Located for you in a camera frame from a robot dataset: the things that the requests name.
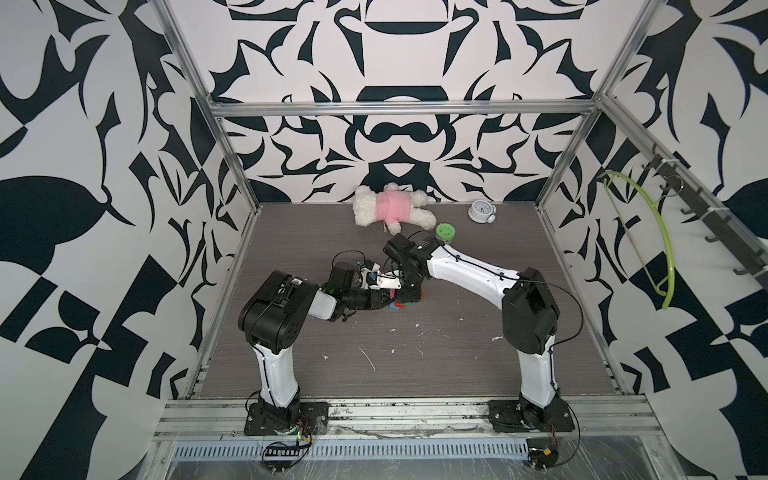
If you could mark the white small alarm clock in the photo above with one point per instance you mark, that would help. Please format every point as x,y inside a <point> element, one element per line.
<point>482,212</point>

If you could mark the black hook rack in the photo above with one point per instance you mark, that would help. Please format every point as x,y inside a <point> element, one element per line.
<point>702,205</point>

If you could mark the aluminium cage frame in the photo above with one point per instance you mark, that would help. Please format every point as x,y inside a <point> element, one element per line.
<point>529,101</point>

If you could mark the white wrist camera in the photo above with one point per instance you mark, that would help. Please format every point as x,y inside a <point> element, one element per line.
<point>364,268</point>
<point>383,280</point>

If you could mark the white plush toy pink shirt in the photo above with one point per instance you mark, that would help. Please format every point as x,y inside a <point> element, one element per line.
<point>392,207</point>

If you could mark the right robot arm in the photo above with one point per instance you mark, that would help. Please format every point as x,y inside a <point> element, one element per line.
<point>529,312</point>

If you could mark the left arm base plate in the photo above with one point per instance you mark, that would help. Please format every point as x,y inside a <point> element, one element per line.
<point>264,419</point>

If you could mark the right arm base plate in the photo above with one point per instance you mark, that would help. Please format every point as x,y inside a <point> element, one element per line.
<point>510,416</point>

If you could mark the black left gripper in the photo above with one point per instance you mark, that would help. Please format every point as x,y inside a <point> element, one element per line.
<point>375,301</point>

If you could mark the green hoop on wall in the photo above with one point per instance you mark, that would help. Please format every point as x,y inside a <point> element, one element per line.
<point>644,226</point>

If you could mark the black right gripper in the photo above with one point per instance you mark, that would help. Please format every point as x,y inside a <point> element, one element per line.
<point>407,295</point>

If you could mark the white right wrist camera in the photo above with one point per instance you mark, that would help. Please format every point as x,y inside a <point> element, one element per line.
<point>383,280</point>

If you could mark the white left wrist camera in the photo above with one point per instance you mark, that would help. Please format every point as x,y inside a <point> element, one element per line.
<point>364,268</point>

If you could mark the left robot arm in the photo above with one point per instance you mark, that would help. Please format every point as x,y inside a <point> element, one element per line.
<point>273,318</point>

